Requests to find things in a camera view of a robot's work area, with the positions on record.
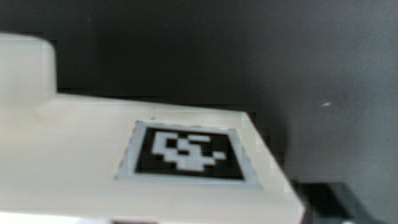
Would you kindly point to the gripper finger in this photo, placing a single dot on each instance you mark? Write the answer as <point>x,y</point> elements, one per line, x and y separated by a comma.
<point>333,206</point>

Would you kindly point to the white drawer box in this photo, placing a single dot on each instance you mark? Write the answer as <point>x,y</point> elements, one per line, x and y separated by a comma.
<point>122,161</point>

